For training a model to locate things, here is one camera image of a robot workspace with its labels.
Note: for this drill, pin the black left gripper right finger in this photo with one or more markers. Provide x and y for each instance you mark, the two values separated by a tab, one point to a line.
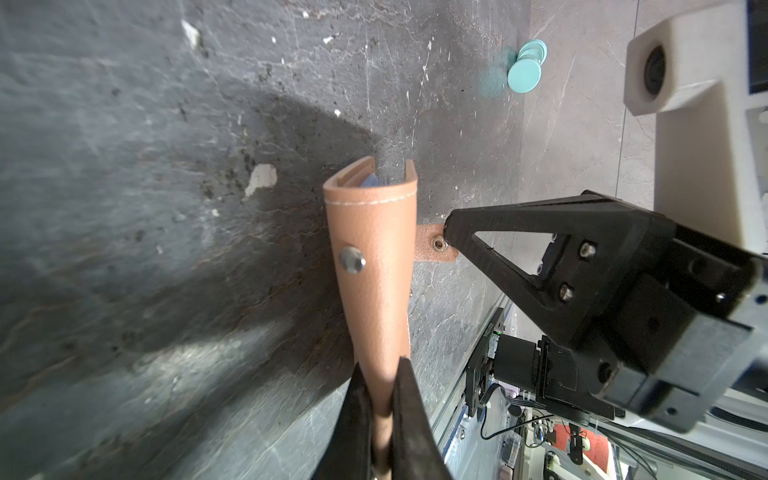
414	452

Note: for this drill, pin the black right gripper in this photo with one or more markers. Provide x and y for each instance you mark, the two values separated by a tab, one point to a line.
682	337

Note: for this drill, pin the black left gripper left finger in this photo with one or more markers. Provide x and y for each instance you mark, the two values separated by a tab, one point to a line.
349	451

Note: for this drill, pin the clear plastic card sleeves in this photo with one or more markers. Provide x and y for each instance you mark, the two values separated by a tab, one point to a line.
371	181

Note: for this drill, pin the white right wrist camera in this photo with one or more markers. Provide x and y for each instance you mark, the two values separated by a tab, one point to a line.
703	76

